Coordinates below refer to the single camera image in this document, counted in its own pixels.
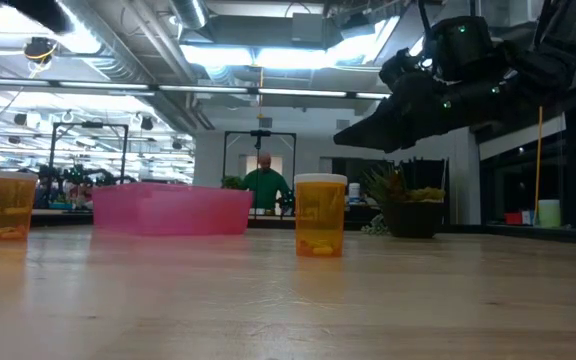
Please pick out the white container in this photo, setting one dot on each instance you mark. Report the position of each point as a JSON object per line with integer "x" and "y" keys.
{"x": 354, "y": 192}

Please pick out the person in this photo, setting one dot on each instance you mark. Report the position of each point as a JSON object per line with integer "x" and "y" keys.
{"x": 267, "y": 187}

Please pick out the pink plastic basket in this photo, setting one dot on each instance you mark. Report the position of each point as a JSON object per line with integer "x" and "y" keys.
{"x": 173, "y": 210}

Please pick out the potted succulent plant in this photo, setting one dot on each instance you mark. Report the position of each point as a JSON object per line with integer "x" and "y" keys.
{"x": 413, "y": 217}

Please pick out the pale green cup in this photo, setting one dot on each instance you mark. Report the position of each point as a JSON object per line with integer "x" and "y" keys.
{"x": 549, "y": 213}

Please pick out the long ceiling light strip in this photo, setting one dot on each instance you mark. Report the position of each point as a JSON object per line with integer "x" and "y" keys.
{"x": 303, "y": 92}

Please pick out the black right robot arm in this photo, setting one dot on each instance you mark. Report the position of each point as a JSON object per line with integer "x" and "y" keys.
{"x": 548, "y": 65}

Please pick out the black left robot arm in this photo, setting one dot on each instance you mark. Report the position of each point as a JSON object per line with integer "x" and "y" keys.
{"x": 43, "y": 12}

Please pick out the black round ceiling fixture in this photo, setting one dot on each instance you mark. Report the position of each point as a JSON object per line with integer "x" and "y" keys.
{"x": 39, "y": 49}

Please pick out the silver ventilation duct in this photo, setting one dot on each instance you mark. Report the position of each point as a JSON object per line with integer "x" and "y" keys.
{"x": 190, "y": 12}

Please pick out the orange pill bottle white cap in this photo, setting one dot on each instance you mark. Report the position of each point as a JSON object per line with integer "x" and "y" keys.
{"x": 320, "y": 215}
{"x": 5, "y": 205}

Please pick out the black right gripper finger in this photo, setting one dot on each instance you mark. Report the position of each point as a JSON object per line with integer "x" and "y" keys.
{"x": 398, "y": 127}

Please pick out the yellow pole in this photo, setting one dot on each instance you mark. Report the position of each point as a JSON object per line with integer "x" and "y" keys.
{"x": 538, "y": 165}

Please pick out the red box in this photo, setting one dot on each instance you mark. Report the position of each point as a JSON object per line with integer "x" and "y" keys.
{"x": 514, "y": 218}

